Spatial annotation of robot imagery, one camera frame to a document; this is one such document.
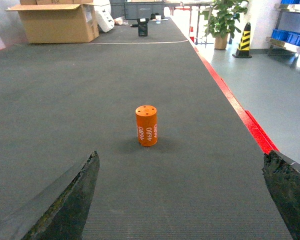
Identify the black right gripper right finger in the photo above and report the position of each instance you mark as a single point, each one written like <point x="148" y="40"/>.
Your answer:
<point x="282" y="178"/>

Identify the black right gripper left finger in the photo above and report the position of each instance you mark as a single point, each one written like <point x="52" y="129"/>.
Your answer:
<point x="60" y="211"/>

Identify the orange cylinder cap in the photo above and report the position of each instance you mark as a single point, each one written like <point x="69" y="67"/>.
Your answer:
<point x="146" y="123"/>

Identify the blue bin on shelf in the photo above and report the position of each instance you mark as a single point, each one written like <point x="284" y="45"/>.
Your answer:
<point x="294" y="38"/>
<point x="281" y="35"/>

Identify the stainless steel shelf rack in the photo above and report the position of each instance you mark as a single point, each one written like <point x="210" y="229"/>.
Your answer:
<point x="275" y="45"/>

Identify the yellow black traffic cone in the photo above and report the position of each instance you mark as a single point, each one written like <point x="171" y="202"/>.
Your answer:
<point x="243" y="50"/>

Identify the potted green plant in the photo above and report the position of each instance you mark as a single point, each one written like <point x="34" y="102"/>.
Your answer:
<point x="222" y="22"/>

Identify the large cardboard box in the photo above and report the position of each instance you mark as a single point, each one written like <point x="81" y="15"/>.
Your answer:
<point x="58" y="21"/>

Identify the white foam packaging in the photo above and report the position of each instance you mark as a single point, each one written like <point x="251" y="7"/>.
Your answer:
<point x="103" y="15"/>

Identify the black small box on table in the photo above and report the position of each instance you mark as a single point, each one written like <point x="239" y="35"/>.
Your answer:
<point x="142" y="24"/>

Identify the white paper cup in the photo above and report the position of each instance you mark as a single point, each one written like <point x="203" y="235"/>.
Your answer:
<point x="158" y="19"/>

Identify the grey storage crates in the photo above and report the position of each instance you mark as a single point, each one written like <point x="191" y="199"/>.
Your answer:
<point x="135" y="9"/>

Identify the red table frame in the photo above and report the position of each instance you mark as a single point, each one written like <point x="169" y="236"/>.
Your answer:
<point x="252" y="125"/>

